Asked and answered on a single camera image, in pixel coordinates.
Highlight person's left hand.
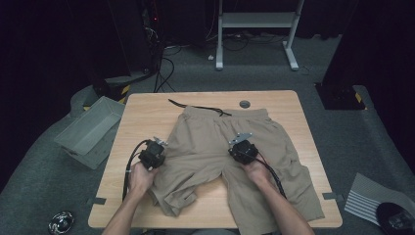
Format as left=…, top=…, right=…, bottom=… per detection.
left=127, top=161, right=159, bottom=198

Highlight white metal stand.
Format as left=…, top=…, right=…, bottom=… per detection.
left=215, top=0, right=305, bottom=71

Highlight black equipment rack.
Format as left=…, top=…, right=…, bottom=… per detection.
left=92, top=0, right=164, bottom=102

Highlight grey striped board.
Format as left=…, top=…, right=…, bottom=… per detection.
left=344, top=172, right=415, bottom=227

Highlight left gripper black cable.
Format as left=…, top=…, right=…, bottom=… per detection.
left=121, top=139, right=152, bottom=203

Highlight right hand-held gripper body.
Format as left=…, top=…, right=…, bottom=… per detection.
left=227, top=131, right=259, bottom=165

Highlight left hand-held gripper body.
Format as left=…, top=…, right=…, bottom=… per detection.
left=138, top=135, right=169, bottom=171

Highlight black floor cables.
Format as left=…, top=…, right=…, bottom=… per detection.
left=152, top=44, right=183, bottom=94

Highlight black round object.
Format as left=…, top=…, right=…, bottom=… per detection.
left=375, top=202, right=415, bottom=235

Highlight cable bundle under stand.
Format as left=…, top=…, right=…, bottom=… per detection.
left=205, top=29, right=290, bottom=52

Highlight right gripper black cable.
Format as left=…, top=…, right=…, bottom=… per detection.
left=247, top=152, right=289, bottom=201

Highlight grey plastic bin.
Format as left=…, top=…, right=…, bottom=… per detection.
left=53, top=95, right=126, bottom=170

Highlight khaki shorts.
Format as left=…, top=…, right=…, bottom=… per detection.
left=148, top=98, right=326, bottom=235

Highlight person's right hand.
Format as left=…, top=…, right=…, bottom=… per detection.
left=240, top=155, right=272, bottom=188

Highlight black stand base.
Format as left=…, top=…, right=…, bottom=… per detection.
left=314, top=81, right=367, bottom=112

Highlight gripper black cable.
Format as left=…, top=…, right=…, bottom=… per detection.
left=121, top=139, right=152, bottom=203
left=247, top=152, right=289, bottom=201

